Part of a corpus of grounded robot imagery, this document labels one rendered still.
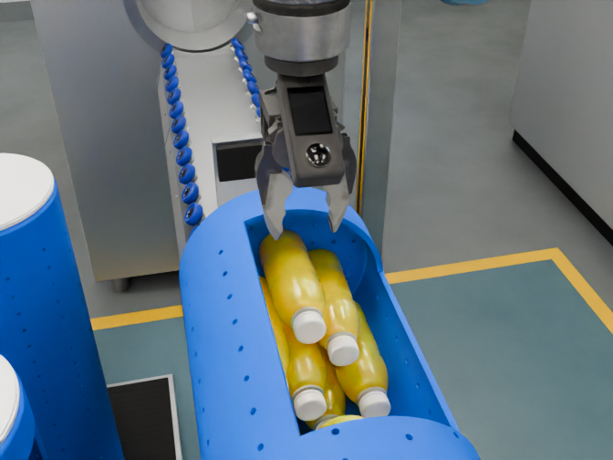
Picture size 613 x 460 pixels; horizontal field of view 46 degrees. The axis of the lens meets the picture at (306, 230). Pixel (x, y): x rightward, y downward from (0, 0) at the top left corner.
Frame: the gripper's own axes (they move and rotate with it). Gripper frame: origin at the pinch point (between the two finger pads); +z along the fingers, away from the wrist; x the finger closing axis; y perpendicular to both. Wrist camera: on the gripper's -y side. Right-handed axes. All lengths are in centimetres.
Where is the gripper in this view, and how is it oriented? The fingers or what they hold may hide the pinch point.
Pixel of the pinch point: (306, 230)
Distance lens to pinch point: 78.4
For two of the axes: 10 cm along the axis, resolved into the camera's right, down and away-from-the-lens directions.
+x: -9.8, 1.3, -1.7
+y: -2.2, -5.8, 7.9
